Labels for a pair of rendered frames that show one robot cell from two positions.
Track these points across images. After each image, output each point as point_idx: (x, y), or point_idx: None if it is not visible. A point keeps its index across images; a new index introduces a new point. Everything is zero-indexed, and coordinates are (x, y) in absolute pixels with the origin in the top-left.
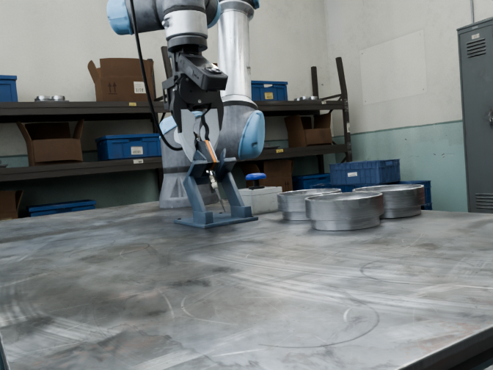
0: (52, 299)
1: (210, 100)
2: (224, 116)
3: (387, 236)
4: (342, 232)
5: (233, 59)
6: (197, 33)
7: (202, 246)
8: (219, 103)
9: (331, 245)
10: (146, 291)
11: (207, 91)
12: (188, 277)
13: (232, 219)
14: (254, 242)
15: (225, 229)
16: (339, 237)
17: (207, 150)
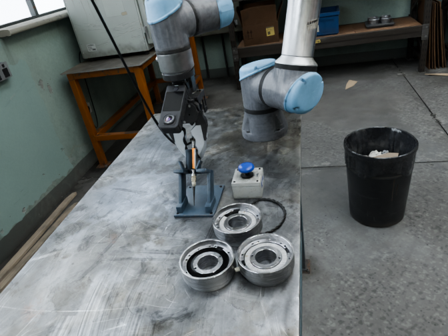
0: (19, 292)
1: (193, 121)
2: (275, 77)
3: (180, 317)
4: (185, 288)
5: (293, 16)
6: (174, 73)
7: (125, 257)
8: (202, 121)
9: (143, 309)
10: (35, 311)
11: (190, 114)
12: (59, 305)
13: (196, 213)
14: (141, 270)
15: (176, 227)
16: (167, 297)
17: (191, 158)
